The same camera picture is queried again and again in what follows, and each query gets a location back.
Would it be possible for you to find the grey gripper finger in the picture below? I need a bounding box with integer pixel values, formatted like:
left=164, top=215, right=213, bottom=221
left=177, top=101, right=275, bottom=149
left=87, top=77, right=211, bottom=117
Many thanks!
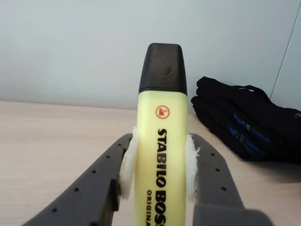
left=22, top=126, right=140, bottom=226
left=184, top=133, right=276, bottom=226

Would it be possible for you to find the yellow highlighter with black cap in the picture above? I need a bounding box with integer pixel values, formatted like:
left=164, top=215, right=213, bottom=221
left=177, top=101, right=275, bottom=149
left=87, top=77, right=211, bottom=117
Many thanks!
left=133, top=43, right=189, bottom=226

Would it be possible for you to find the black folded clothing pile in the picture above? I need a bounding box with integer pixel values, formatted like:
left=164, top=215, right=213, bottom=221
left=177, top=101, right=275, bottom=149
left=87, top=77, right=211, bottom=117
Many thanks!
left=190, top=75, right=301, bottom=165

